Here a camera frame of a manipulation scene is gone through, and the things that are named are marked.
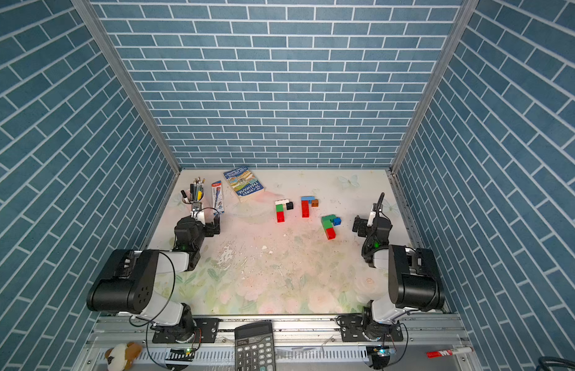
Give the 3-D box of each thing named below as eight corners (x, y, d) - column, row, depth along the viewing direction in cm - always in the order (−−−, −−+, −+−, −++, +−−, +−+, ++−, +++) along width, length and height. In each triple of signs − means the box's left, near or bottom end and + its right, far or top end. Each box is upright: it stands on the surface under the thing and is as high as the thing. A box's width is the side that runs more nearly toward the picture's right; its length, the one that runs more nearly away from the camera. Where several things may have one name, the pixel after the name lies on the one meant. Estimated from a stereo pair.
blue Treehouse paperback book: (241, 202, 109) (239, 198, 107) (224, 176, 119) (222, 173, 117) (264, 190, 113) (263, 187, 111) (246, 167, 124) (245, 163, 122)
